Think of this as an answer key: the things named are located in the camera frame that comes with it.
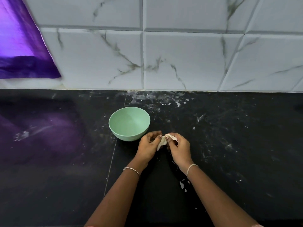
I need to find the mint green bowl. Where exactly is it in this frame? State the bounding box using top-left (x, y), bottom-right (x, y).
top-left (108, 107), bottom-right (151, 142)

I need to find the person's left hand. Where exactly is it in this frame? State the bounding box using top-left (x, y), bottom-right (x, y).
top-left (134, 130), bottom-right (163, 166)

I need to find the white garlic bulb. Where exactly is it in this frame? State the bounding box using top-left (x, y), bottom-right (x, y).
top-left (157, 134), bottom-right (179, 150)

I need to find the silver wrist bracelet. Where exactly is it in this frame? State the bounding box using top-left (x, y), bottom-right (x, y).
top-left (122, 166), bottom-right (141, 176)
top-left (186, 163), bottom-right (199, 177)

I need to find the silver left wrist bracelet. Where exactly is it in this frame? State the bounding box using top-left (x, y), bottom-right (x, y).
top-left (122, 166), bottom-right (141, 176)

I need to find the silver right wrist bracelet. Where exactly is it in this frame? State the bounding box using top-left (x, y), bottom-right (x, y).
top-left (186, 163), bottom-right (199, 177)

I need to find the person's right hand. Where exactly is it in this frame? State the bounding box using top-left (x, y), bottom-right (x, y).
top-left (166, 132), bottom-right (195, 172)

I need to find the person's right forearm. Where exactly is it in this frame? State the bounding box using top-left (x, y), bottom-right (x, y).
top-left (186, 165), bottom-right (260, 227)

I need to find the person's left forearm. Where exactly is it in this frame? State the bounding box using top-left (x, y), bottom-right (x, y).
top-left (84, 160), bottom-right (151, 227)

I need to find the purple cloth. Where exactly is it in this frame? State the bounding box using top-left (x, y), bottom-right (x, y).
top-left (0, 0), bottom-right (62, 79)

